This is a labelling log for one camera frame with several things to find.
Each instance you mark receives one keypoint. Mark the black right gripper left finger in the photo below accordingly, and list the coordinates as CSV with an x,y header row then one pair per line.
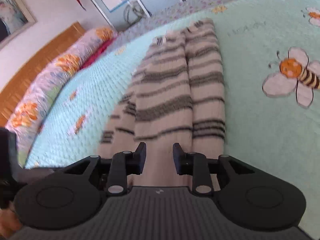
x,y
124,164

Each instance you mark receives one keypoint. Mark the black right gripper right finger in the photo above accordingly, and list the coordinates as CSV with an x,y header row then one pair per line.
x,y
196,166

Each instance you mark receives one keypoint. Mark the cream black striped knit sweater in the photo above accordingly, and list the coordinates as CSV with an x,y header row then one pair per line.
x,y
177,95

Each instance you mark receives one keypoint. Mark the floral pillow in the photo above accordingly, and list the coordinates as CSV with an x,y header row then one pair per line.
x,y
31,111

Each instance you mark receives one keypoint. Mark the wooden headboard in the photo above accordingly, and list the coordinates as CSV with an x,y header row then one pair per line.
x,y
13,92

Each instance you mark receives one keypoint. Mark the red pillow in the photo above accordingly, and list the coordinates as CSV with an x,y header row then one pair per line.
x,y
97,53

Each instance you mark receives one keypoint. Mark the mint green quilted bedspread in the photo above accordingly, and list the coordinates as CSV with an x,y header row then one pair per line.
x,y
279,135

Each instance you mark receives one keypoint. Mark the framed wedding photo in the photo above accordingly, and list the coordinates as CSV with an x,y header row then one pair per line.
x,y
15,19

